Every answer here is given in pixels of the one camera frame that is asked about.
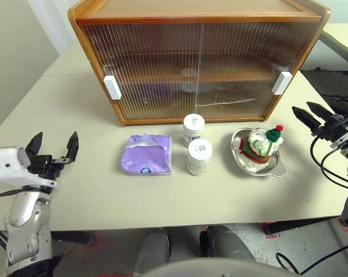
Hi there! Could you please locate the red floor tape mark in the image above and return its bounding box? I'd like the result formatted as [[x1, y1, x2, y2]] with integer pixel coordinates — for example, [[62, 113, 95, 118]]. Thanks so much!
[[262, 221, 282, 240], [80, 230, 100, 249]]

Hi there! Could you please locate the white jar bold lid print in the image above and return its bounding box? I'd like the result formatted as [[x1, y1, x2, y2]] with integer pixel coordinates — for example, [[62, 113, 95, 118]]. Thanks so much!
[[186, 139, 213, 176]]

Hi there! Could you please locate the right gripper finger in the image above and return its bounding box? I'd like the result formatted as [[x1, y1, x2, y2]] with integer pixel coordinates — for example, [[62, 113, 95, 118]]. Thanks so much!
[[291, 106, 321, 135], [306, 101, 333, 126]]

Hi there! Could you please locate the black right shoulder cable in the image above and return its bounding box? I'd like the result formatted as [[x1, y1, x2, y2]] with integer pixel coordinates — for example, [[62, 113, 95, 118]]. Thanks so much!
[[276, 239, 348, 275]]

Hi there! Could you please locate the grey robot right thigh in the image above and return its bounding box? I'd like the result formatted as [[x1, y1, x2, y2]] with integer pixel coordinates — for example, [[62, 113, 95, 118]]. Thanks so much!
[[199, 224, 258, 263]]

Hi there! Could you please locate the black-framed side table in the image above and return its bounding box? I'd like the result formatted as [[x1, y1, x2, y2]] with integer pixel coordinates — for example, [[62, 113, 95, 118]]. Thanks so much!
[[317, 22, 348, 72]]

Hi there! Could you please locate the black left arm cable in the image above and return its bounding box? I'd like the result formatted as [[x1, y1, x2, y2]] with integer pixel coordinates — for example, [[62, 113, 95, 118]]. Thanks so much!
[[0, 187, 30, 250]]

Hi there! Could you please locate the white plush bear christmas outfit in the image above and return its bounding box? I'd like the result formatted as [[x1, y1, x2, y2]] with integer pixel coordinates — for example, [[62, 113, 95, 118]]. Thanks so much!
[[237, 124, 285, 173]]

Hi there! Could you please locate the grey robot thigh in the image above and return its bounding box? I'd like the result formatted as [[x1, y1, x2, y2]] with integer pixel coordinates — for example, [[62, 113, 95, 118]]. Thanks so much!
[[134, 227, 172, 274], [199, 224, 258, 263]]

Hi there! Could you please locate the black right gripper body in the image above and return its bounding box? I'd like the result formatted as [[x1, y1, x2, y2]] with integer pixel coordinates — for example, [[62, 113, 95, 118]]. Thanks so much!
[[310, 114, 348, 148]]

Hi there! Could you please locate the black table leg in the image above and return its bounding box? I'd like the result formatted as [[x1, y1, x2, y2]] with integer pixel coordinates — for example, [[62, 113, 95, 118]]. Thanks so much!
[[267, 216, 343, 235], [51, 230, 96, 248]]

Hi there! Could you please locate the steel bowl with handles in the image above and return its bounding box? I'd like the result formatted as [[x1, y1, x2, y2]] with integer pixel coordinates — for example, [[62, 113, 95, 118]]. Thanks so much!
[[230, 128, 287, 178]]

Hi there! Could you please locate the wooden cabinet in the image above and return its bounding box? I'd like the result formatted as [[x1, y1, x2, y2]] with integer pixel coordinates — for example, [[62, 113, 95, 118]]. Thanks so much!
[[67, 0, 331, 127]]

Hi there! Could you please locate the grey robot torso rim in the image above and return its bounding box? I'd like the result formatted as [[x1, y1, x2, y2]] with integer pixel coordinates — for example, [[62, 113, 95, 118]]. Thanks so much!
[[144, 257, 303, 277]]

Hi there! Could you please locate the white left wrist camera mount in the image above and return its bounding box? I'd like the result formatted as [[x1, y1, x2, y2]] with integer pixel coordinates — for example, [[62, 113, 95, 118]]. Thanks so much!
[[0, 146, 61, 191]]

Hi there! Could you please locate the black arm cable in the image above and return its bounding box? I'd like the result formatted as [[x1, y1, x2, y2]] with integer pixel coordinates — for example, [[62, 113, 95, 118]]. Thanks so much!
[[0, 187, 30, 250], [310, 114, 348, 190]]

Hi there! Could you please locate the ribbed clear sliding door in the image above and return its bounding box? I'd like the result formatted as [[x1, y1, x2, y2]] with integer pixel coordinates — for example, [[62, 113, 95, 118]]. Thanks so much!
[[195, 21, 320, 119], [80, 23, 203, 121]]

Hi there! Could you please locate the grey robot left thigh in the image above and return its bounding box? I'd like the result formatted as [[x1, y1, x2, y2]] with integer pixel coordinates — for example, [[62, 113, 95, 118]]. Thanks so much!
[[134, 227, 172, 274]]

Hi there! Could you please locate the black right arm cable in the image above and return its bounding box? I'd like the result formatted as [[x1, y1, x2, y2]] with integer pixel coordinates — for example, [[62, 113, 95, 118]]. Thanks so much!
[[310, 114, 348, 190]]

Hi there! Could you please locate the purple tissue pack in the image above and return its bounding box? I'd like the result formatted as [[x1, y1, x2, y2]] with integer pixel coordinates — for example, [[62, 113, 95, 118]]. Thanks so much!
[[120, 133, 174, 176]]

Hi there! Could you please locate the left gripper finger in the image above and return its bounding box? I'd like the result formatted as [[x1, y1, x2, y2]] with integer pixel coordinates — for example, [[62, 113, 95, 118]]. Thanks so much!
[[24, 132, 44, 162], [61, 131, 80, 164]]

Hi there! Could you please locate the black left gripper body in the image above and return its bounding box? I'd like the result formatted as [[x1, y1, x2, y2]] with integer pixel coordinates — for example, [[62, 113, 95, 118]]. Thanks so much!
[[28, 154, 71, 187]]

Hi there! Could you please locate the white door handle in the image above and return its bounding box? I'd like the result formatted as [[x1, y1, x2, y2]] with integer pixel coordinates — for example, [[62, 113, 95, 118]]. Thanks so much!
[[103, 75, 122, 100], [271, 71, 293, 95]]

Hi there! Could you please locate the white jar faint lid print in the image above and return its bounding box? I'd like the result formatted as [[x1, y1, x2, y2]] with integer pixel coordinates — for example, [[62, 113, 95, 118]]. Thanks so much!
[[182, 114, 205, 147]]

